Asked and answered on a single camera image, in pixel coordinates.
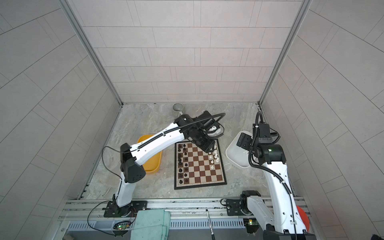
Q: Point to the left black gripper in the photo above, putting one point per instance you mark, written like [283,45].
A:
[208,147]

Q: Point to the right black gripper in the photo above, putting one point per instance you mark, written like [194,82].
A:
[244,141]

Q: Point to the yellow plastic tray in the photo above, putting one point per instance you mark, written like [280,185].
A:
[152,166]

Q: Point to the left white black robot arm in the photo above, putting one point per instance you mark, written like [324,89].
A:
[133,157]

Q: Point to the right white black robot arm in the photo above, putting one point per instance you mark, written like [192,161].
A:
[284,222]

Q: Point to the white chess pieces on board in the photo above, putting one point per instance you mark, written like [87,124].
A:
[214,158]

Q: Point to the black chess pieces on board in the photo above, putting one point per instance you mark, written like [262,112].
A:
[182,164]

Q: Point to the white plastic tray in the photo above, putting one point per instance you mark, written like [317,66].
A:
[237,155]

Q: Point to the white ribbed ceramic cup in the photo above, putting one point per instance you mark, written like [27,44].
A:
[178,110]

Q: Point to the brown white chessboard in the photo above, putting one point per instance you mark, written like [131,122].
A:
[200,174]

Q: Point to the red plastic funnel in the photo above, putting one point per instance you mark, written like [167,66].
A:
[304,218]

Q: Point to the green cloth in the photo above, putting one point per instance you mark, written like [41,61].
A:
[151,225]

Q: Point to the black pen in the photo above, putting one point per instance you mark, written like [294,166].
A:
[210,225]

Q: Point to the aluminium rail frame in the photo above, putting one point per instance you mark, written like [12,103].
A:
[225,213]

